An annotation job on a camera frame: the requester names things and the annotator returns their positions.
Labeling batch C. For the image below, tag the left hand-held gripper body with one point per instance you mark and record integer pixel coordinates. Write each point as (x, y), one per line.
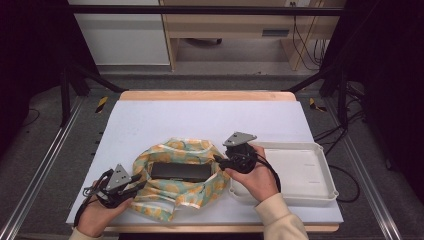
(117, 180)

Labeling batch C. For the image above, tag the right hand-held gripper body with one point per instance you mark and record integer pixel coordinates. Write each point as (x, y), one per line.
(240, 155)

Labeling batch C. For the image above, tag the fruit-print cloth bag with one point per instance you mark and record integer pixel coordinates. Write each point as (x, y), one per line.
(173, 196)

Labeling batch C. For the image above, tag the black rectangular case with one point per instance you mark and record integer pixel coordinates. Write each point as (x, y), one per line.
(181, 171)

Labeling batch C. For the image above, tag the person's right hand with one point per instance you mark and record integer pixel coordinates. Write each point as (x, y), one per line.
(260, 183)

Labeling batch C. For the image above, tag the person's left hand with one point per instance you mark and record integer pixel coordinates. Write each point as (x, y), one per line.
(95, 216)

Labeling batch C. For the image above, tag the white plastic tray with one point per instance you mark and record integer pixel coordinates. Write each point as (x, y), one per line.
(300, 173)

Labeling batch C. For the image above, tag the light wooden desk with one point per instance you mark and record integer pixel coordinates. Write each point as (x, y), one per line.
(233, 26)

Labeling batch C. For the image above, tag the white cabinet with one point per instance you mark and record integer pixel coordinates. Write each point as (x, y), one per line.
(126, 36)

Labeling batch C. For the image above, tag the aluminium floor rail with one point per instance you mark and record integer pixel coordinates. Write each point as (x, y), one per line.
(40, 170)
(366, 180)

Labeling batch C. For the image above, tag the black frame strut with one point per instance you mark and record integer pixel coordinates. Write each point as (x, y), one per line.
(83, 78)
(333, 78)

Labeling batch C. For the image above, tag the black horizontal frame bar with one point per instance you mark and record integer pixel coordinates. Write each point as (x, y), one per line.
(200, 10)

